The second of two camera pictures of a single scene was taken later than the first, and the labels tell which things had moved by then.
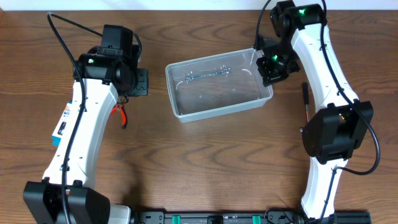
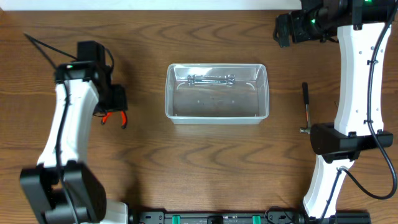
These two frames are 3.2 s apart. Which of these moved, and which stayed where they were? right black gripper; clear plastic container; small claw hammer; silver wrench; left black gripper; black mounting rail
Moved: left black gripper; right black gripper; silver wrench; clear plastic container
Stayed: small claw hammer; black mounting rail
